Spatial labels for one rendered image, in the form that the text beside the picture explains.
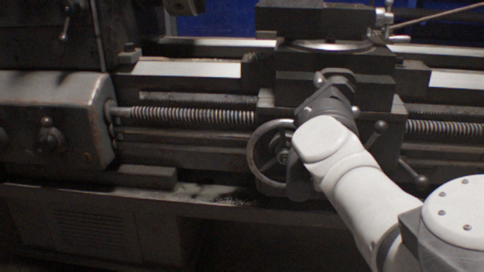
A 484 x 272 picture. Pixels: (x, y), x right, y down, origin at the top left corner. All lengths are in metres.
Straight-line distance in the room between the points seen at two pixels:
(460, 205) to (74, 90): 1.08
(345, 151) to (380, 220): 0.11
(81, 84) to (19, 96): 0.20
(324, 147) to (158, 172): 0.96
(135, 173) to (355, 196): 1.05
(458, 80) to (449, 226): 0.98
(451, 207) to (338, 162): 0.16
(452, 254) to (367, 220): 0.11
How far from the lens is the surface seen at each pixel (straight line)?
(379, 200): 0.34
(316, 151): 0.41
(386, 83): 0.96
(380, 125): 0.92
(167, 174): 1.29
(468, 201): 0.27
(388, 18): 1.08
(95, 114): 1.14
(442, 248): 0.25
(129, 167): 1.36
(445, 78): 1.20
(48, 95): 1.22
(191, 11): 1.26
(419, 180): 0.97
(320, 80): 0.78
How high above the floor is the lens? 1.17
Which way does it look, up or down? 27 degrees down
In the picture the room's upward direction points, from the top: 1 degrees counter-clockwise
